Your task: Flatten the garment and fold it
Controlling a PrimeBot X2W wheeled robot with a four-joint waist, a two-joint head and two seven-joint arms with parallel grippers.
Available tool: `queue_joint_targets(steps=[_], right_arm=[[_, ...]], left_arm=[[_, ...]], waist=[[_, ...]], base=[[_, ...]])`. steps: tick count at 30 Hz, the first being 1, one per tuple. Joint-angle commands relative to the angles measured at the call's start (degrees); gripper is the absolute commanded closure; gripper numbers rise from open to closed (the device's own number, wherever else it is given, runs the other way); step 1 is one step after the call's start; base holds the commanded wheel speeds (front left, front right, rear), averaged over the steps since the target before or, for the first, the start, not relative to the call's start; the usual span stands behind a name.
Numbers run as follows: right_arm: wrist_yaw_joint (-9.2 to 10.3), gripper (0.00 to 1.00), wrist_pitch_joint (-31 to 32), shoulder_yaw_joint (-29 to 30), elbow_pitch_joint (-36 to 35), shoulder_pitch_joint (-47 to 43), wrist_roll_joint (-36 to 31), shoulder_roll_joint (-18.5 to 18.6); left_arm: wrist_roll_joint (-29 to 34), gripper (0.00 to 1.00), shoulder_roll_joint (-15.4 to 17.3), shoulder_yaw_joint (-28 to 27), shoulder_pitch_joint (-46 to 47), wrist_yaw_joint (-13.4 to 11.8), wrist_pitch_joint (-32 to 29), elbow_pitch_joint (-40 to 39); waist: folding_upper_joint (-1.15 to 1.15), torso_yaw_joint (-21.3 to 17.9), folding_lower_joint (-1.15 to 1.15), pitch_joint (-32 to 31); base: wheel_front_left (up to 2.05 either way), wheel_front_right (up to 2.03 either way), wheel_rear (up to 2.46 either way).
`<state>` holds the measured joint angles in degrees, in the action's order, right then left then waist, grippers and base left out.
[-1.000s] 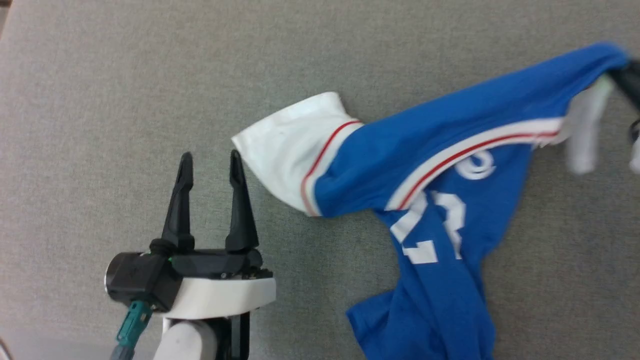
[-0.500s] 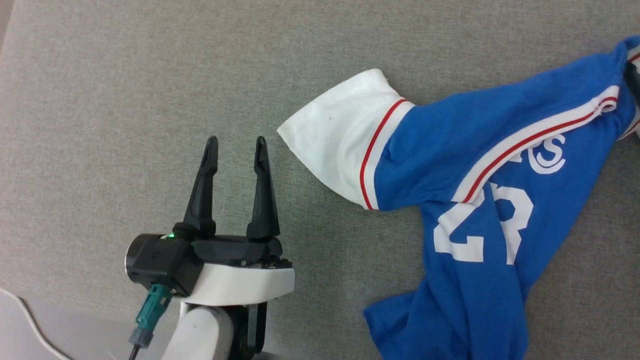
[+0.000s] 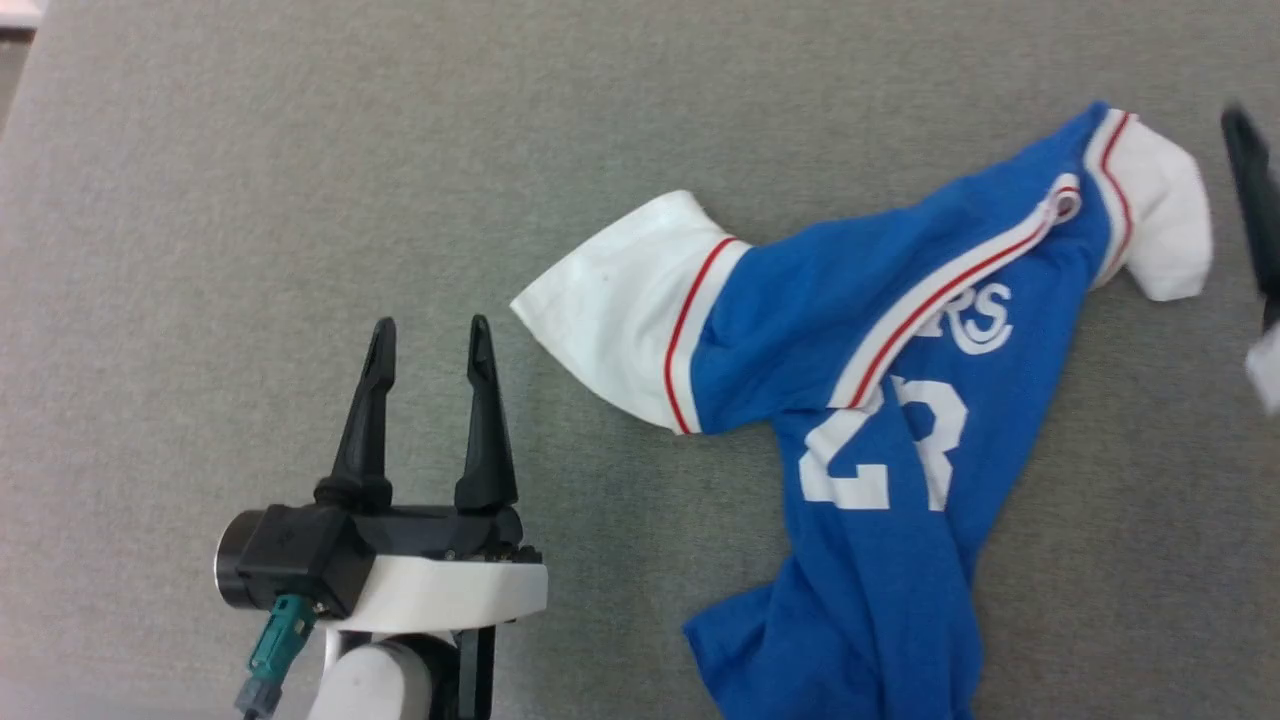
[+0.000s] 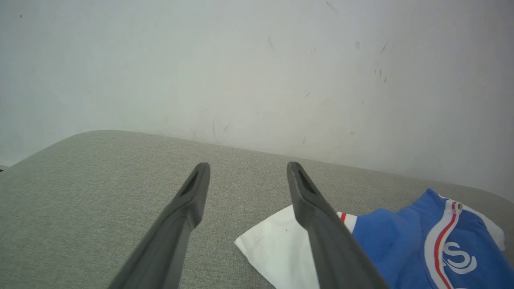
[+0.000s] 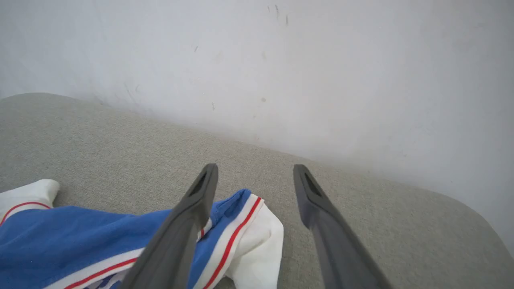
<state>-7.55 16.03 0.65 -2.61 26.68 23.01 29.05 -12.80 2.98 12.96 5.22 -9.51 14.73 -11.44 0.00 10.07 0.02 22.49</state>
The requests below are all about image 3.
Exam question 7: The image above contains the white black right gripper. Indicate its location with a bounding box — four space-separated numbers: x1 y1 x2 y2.
1221 104 1280 417

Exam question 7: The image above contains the grey fabric sofa cushion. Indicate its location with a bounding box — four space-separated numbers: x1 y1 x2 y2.
0 0 1280 720

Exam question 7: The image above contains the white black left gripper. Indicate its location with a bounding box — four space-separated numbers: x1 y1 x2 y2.
314 314 550 634

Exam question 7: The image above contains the teal left camera cable plug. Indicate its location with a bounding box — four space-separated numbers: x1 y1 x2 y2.
235 594 321 720

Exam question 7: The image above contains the blue white jersey number 23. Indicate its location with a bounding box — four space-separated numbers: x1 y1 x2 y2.
510 100 1215 720

